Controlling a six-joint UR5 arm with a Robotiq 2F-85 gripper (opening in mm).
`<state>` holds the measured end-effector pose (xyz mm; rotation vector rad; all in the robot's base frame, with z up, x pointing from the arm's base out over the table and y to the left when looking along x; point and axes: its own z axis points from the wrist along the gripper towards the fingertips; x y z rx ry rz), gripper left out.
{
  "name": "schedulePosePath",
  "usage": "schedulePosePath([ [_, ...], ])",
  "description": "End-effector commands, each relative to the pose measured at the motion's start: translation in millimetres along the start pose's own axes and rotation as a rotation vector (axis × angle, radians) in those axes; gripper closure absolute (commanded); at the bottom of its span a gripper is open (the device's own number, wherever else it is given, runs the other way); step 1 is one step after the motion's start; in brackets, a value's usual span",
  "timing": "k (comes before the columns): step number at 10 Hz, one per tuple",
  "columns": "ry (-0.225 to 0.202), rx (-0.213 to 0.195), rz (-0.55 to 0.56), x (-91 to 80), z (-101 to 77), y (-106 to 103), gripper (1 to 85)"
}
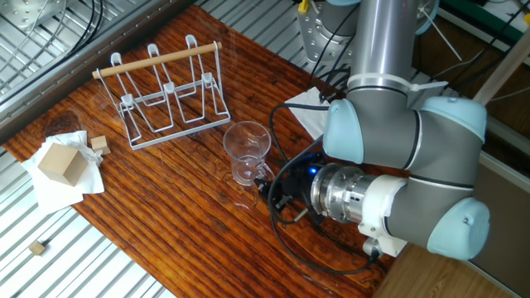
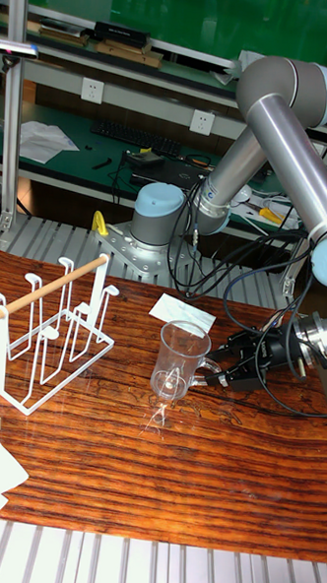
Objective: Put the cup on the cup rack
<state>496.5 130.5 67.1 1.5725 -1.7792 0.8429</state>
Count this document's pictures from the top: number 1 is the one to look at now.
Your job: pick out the large wooden block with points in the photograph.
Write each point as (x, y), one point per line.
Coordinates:
(62, 163)

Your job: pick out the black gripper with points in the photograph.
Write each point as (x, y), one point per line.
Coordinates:
(291, 190)

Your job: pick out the crumpled white paper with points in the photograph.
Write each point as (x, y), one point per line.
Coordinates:
(58, 194)

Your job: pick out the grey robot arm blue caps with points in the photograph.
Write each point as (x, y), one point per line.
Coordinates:
(414, 149)

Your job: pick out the small wooden cube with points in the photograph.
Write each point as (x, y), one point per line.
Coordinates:
(37, 247)
(99, 146)

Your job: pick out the flat white paper sheet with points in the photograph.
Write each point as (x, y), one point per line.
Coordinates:
(308, 112)

